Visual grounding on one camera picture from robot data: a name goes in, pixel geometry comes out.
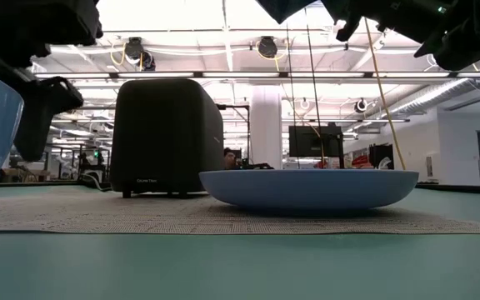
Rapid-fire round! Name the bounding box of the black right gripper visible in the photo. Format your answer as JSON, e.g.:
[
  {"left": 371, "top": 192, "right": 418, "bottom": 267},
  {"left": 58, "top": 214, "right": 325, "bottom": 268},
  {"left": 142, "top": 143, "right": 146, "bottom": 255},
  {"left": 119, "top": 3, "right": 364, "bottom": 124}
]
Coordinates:
[{"left": 322, "top": 0, "right": 452, "bottom": 43}]

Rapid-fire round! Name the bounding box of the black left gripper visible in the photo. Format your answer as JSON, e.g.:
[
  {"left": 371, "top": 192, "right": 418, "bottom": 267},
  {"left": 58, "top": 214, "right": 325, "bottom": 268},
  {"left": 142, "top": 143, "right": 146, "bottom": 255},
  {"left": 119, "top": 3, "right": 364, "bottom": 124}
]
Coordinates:
[{"left": 0, "top": 0, "right": 104, "bottom": 163}]

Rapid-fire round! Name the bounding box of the black monitor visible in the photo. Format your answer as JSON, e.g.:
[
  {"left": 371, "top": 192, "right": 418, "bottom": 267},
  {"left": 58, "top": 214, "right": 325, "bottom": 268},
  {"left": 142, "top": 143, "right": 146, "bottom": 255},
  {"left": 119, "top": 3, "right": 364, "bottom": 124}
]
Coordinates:
[{"left": 288, "top": 123, "right": 345, "bottom": 170}]

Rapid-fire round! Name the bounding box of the long ceiling light strip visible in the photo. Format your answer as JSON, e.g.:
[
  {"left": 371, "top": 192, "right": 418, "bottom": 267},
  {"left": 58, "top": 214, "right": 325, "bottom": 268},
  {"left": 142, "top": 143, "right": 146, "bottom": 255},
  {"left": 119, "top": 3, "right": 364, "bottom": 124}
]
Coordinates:
[{"left": 33, "top": 71, "right": 480, "bottom": 80}]

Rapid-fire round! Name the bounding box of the black two-slot toaster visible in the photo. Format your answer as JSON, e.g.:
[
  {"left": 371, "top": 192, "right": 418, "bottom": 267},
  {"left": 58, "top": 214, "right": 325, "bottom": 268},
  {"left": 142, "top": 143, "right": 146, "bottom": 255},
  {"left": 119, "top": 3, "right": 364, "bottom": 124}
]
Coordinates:
[{"left": 109, "top": 77, "right": 224, "bottom": 199}]

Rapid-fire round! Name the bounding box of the white pillar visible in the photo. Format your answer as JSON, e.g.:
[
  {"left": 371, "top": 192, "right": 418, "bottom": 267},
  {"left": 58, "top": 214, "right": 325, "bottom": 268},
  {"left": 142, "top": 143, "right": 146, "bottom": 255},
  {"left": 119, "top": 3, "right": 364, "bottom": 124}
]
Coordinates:
[{"left": 250, "top": 85, "right": 284, "bottom": 170}]

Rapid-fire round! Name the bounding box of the red storage bin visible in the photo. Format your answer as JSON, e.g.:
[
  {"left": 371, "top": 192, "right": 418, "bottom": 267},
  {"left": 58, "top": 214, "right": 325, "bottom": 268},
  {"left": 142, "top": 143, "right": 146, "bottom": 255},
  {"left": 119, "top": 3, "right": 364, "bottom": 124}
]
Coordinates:
[{"left": 350, "top": 154, "right": 371, "bottom": 169}]

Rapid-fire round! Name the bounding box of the grey woven placemat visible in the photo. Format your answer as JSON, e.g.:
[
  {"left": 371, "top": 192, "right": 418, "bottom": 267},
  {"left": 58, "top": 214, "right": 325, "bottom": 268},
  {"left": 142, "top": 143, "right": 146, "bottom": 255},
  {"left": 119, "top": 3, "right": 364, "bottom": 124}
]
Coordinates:
[{"left": 0, "top": 192, "right": 480, "bottom": 235}]

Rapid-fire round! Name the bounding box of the blue plate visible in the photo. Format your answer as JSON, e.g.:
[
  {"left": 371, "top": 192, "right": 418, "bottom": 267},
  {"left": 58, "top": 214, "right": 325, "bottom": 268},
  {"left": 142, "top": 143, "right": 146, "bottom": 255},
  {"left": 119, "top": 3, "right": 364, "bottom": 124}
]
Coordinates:
[{"left": 198, "top": 168, "right": 420, "bottom": 211}]

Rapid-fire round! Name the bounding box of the person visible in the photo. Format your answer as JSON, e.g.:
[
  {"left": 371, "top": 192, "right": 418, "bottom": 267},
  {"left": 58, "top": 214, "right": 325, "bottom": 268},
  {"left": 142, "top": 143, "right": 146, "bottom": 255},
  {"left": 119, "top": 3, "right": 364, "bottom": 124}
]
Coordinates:
[{"left": 222, "top": 147, "right": 238, "bottom": 170}]

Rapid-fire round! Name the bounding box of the green table mat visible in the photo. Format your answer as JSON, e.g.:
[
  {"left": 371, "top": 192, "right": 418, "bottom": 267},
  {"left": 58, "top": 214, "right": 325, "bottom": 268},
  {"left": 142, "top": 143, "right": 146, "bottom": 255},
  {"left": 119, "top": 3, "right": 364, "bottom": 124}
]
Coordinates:
[{"left": 0, "top": 182, "right": 480, "bottom": 300}]

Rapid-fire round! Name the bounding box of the thin black hanging cable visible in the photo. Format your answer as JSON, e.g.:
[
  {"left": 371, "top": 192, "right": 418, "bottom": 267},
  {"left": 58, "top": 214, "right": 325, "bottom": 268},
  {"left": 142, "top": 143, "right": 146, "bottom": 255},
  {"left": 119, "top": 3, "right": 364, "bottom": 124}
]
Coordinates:
[
  {"left": 304, "top": 7, "right": 327, "bottom": 170},
  {"left": 285, "top": 22, "right": 302, "bottom": 170}
]

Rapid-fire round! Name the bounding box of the black toaster power cord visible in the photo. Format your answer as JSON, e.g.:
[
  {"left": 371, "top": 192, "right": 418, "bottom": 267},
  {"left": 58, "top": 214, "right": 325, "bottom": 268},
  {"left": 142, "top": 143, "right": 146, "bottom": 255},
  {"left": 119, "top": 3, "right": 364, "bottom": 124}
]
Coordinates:
[{"left": 79, "top": 172, "right": 113, "bottom": 193}]

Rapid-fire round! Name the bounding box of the yellow cable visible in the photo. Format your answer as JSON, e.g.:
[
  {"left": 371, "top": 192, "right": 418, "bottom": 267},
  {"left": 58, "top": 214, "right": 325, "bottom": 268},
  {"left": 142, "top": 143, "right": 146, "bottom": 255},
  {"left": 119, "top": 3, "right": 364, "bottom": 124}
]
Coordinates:
[{"left": 363, "top": 16, "right": 408, "bottom": 171}]

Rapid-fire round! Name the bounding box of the silver ventilation duct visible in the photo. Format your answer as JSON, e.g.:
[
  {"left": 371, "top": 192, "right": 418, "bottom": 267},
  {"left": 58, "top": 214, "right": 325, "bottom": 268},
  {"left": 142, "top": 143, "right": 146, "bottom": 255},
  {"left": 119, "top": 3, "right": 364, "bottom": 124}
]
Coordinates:
[{"left": 383, "top": 53, "right": 480, "bottom": 118}]

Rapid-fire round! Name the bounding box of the black aluminium table frame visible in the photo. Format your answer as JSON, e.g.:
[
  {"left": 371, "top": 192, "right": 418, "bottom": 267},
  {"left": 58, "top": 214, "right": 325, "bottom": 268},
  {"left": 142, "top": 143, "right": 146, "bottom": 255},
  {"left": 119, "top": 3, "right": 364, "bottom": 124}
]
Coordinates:
[{"left": 0, "top": 179, "right": 480, "bottom": 196}]

